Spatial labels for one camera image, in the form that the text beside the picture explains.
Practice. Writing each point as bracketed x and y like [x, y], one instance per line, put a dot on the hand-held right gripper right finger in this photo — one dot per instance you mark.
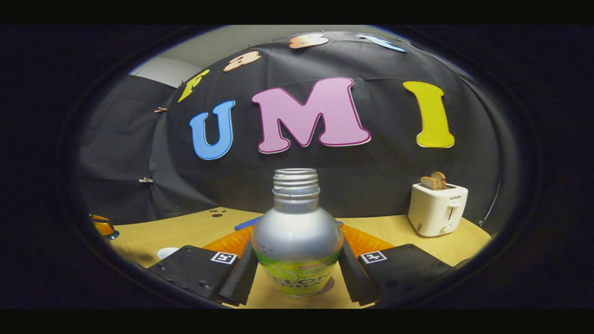
[355, 278]

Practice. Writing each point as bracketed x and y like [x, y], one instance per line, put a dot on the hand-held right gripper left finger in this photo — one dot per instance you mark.
[239, 278]

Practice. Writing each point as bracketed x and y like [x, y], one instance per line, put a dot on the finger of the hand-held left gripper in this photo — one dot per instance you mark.
[103, 226]

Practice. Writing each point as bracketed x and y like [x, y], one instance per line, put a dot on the silver green water bottle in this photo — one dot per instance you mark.
[297, 232]

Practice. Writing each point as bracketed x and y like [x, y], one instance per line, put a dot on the blue towel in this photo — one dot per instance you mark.
[248, 224]

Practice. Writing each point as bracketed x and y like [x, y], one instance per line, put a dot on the black backdrop cloth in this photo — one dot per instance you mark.
[371, 176]

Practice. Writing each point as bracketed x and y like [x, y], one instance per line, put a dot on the white toaster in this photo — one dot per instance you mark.
[436, 208]

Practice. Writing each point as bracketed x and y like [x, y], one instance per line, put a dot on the toast slice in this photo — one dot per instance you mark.
[433, 181]

